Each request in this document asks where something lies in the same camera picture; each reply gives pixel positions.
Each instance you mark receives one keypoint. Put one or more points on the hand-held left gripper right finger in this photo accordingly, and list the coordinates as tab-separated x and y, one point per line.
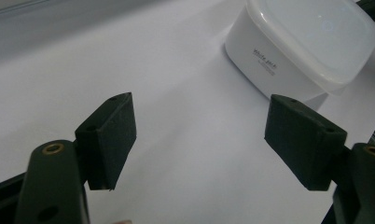
303	143

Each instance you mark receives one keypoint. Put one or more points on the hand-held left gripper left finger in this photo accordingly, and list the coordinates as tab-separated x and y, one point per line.
109	146

